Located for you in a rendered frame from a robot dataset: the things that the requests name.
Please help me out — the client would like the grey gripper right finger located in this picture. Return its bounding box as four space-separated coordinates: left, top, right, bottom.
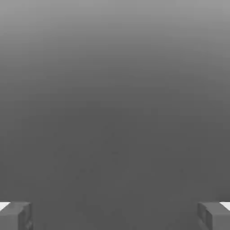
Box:
197 201 230 230

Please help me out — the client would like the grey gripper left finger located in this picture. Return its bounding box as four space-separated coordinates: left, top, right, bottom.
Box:
0 201 34 230

